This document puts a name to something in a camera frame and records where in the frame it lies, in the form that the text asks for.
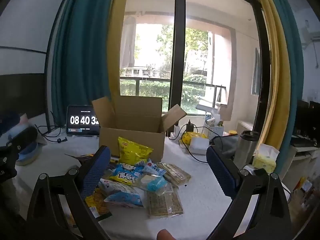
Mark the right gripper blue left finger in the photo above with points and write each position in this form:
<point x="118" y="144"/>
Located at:
<point x="92" y="171"/>

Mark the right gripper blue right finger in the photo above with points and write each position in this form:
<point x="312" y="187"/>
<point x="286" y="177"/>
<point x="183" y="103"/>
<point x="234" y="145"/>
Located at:
<point x="226" y="173"/>

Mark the blue yellow snack bag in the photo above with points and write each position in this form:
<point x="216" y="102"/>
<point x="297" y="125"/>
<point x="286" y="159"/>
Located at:
<point x="126" y="174"/>

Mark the yellow-green chip bag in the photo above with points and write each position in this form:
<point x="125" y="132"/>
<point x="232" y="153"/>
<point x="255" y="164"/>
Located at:
<point x="132" y="153"/>

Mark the clear cracker pack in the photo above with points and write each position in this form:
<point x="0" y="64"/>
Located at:
<point x="174" y="174"/>
<point x="166" y="205"/>

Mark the light blue jerky packet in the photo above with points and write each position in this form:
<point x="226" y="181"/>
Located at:
<point x="153" y="169"/>

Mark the right hand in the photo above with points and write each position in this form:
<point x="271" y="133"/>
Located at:
<point x="164" y="235"/>

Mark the steel thermos cup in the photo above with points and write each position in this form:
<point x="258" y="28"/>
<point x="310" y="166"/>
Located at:
<point x="247" y="143"/>

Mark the yellow tissue pack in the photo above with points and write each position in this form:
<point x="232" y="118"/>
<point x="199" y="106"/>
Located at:
<point x="265" y="157"/>

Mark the white storage basket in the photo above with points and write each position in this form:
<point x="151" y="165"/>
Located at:
<point x="213" y="126"/>

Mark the tablet showing clock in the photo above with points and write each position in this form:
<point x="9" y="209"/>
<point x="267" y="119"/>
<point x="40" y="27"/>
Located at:
<point x="82" y="121"/>

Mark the brown cardboard box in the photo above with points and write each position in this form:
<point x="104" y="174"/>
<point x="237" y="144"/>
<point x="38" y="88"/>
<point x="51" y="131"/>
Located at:
<point x="135" y="118"/>

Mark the white hanging shirt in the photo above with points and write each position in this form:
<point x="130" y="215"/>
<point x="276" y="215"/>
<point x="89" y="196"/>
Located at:
<point x="127" y="48"/>

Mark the yellow teal right curtain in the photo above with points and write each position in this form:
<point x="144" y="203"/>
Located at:
<point x="287" y="73"/>

